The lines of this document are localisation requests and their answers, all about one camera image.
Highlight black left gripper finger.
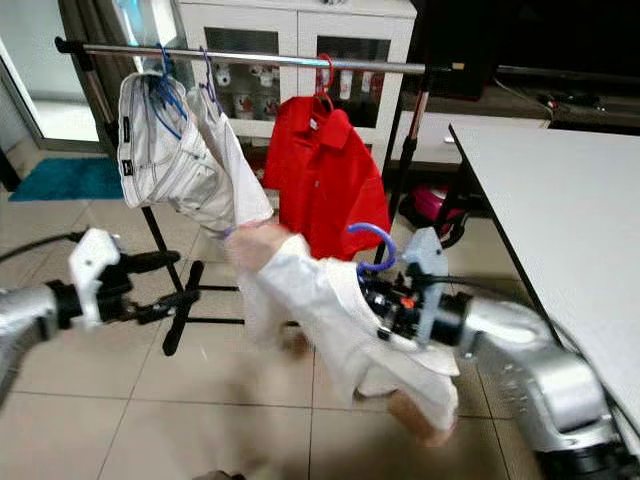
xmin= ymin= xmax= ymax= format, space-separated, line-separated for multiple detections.
xmin=125 ymin=253 xmax=182 ymax=277
xmin=139 ymin=291 xmax=202 ymax=322

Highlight purple wire hanger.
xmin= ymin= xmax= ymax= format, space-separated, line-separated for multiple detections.
xmin=221 ymin=222 xmax=399 ymax=277

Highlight cream shirt peach cuffs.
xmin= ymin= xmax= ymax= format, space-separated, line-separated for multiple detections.
xmin=225 ymin=222 xmax=463 ymax=449

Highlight thin purple hanger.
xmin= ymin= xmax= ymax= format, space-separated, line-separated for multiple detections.
xmin=198 ymin=45 xmax=227 ymax=112

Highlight red hanger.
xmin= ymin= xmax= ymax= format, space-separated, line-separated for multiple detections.
xmin=315 ymin=52 xmax=340 ymax=111

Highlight white shorts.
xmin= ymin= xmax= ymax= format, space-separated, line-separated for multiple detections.
xmin=117 ymin=72 xmax=222 ymax=233

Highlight pink plastic appliance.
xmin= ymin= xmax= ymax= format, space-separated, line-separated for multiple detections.
xmin=400 ymin=185 xmax=467 ymax=237

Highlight teal floor mat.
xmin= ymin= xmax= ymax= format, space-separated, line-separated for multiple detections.
xmin=8 ymin=157 xmax=137 ymax=203

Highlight plain red polo shirt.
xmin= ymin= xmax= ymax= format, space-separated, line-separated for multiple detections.
xmin=263 ymin=95 xmax=392 ymax=262

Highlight plain white shirt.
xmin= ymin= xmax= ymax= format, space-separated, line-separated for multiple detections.
xmin=195 ymin=95 xmax=277 ymax=237

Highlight white low tv bench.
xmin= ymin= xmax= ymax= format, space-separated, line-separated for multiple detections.
xmin=390 ymin=90 xmax=640 ymax=167

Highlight dark curtain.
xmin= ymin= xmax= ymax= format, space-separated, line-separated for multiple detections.
xmin=57 ymin=0 xmax=152 ymax=162

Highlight black furniture leg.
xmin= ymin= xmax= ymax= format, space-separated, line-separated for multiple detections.
xmin=0 ymin=140 xmax=27 ymax=192

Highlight long white table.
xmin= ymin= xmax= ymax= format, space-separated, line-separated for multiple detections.
xmin=448 ymin=122 xmax=640 ymax=457

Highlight white glass door cabinet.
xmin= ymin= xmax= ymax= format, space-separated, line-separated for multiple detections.
xmin=170 ymin=0 xmax=419 ymax=162

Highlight black television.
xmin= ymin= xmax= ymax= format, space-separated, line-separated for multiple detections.
xmin=410 ymin=0 xmax=640 ymax=101

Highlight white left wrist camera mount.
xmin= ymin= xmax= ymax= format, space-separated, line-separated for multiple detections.
xmin=68 ymin=228 xmax=124 ymax=330

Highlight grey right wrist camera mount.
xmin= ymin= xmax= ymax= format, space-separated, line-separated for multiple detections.
xmin=400 ymin=228 xmax=453 ymax=351

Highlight blue wire hanger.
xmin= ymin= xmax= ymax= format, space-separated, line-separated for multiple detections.
xmin=150 ymin=45 xmax=192 ymax=142

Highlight black clothes rack silver rail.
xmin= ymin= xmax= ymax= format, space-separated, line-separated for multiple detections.
xmin=55 ymin=37 xmax=432 ymax=357

